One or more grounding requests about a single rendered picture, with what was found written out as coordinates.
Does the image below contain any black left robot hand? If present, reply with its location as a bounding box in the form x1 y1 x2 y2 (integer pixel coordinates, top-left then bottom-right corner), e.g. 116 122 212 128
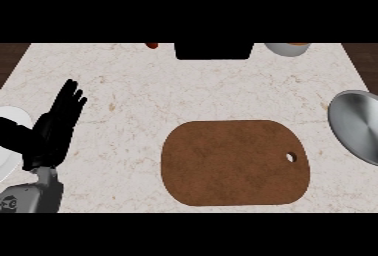
0 78 89 172

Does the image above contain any brown wooden cutting board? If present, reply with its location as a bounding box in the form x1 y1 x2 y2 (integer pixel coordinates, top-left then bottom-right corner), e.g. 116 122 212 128
160 119 312 207

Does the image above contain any silver metal pan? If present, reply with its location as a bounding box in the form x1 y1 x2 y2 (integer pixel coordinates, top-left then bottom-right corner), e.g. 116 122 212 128
327 89 378 167

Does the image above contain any black appliance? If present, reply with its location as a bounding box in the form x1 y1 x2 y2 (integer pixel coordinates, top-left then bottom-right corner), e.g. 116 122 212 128
173 42 256 61

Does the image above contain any white bowl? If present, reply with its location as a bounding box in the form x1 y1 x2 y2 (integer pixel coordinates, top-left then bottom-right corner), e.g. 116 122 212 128
264 42 314 58

